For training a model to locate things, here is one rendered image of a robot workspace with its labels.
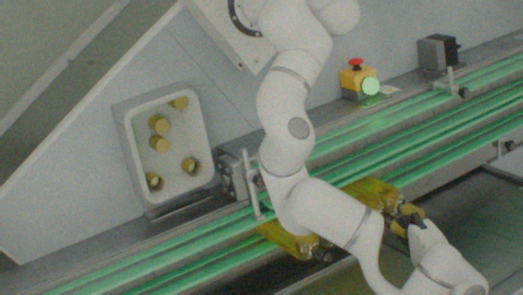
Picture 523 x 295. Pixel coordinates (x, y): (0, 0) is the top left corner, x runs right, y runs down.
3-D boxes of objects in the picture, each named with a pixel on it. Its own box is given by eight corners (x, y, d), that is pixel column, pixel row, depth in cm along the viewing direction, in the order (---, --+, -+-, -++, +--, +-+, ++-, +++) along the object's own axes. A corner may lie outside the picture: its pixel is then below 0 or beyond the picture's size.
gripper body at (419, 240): (460, 280, 137) (434, 255, 147) (458, 236, 133) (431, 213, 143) (427, 293, 136) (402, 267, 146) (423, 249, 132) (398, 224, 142)
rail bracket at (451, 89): (426, 91, 185) (461, 101, 174) (422, 63, 182) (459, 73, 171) (436, 86, 186) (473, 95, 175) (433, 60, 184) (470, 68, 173)
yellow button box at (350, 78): (341, 96, 187) (359, 102, 181) (336, 69, 184) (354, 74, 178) (362, 88, 190) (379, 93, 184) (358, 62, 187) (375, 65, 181)
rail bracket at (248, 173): (237, 211, 163) (265, 230, 153) (222, 143, 157) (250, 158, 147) (248, 205, 164) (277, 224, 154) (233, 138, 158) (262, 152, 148)
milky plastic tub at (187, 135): (134, 195, 164) (148, 207, 157) (109, 105, 156) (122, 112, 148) (201, 169, 171) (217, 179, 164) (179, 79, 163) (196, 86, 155)
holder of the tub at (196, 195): (140, 215, 166) (153, 226, 160) (110, 105, 156) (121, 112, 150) (204, 189, 173) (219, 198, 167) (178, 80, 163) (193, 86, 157)
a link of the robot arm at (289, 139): (261, 85, 137) (225, 147, 131) (276, 53, 124) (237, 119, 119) (324, 121, 137) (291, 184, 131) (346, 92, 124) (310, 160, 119)
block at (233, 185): (221, 194, 168) (235, 203, 162) (213, 158, 165) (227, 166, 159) (234, 189, 170) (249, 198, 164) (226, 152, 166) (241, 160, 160)
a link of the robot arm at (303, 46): (284, 97, 137) (232, 40, 128) (335, 7, 146) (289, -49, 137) (320, 95, 129) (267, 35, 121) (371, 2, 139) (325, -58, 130)
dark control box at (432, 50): (418, 66, 198) (439, 71, 191) (415, 39, 195) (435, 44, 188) (439, 59, 202) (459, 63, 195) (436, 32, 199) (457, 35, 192)
